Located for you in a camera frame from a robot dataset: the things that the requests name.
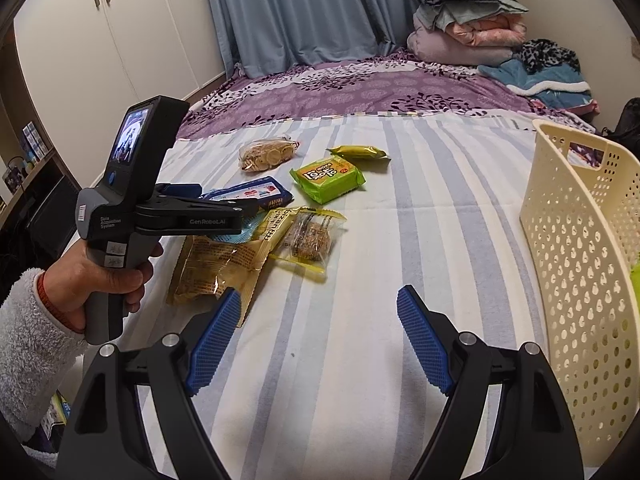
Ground cream perforated plastic basket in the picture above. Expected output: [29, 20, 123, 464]
[520, 120, 639, 467]

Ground large green snack package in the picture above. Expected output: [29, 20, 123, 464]
[630, 262, 640, 308]

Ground black bag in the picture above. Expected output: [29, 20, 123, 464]
[602, 98, 640, 159]

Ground left forearm white fleece sleeve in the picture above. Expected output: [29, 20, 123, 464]
[0, 269, 87, 442]

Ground blue biscuit package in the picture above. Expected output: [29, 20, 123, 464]
[202, 177, 293, 210]

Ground small olive yellow packet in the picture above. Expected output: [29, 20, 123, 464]
[329, 145, 390, 160]

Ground clear brown cookie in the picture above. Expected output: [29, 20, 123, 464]
[270, 208, 347, 275]

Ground stack of folded quilts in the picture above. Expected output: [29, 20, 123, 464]
[407, 0, 528, 66]

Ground purple floral bedsheet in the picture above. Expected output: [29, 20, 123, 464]
[178, 50, 596, 140]

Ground blue striped blanket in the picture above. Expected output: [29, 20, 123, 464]
[160, 113, 547, 479]

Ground blue grey curtain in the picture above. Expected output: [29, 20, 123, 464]
[208, 0, 419, 78]

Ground left hand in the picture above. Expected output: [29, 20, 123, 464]
[36, 240, 153, 334]

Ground clear bag of crackers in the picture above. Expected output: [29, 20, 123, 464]
[239, 136, 299, 174]

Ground white wardrobe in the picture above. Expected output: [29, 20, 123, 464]
[13, 0, 224, 186]

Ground blue and leopard clothes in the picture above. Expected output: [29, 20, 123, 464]
[477, 39, 600, 117]

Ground small green snack box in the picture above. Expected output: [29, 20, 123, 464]
[290, 155, 366, 205]

